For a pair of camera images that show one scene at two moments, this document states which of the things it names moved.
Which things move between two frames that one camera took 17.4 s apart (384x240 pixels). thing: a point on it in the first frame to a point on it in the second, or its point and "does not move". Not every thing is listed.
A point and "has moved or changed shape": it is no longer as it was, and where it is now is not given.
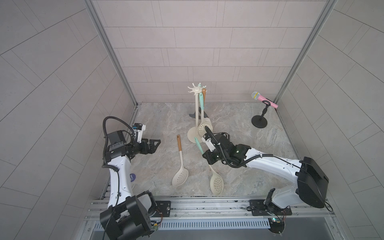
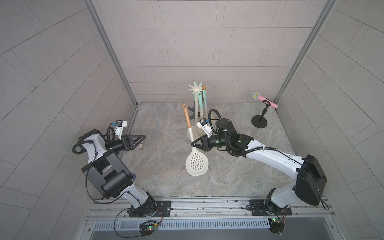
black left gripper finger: [151, 142] to [140, 138]
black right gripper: [208, 157] to [205, 146]
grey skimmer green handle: [193, 115] has moved or changed shape
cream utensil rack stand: [193, 133] does not move
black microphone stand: [258, 121] does not move
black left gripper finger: [152, 148] to [133, 146]
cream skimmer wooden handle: [182, 175] to [197, 162]
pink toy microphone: [256, 95] does not move
